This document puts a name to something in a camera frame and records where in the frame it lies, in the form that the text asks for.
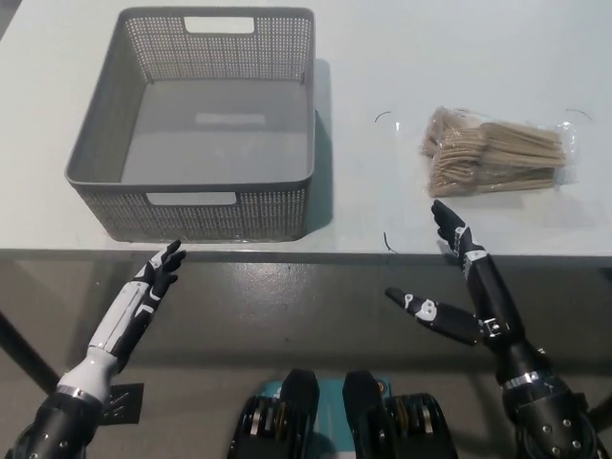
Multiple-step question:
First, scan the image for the black metal table leg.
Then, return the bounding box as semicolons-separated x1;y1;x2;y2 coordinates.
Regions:
0;309;61;391

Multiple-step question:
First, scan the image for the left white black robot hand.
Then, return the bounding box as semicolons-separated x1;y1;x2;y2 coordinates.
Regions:
87;239;188;370

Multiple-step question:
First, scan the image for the grey perforated plastic basket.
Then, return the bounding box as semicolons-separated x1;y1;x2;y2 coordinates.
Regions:
64;6;317;244

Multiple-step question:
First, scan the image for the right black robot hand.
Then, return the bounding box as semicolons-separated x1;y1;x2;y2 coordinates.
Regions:
384;199;527;353

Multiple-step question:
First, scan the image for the bag of wooden forks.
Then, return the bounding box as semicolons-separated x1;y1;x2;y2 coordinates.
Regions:
418;105;582;200

